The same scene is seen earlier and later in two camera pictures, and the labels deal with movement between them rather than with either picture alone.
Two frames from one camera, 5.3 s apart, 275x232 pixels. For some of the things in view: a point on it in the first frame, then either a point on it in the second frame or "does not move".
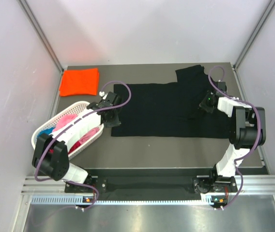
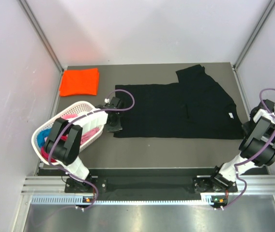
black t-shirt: [171, 109] does not move
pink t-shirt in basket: [71, 117] does not move
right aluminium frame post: [268, 10] does not move
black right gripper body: [205, 104] to [247, 126]
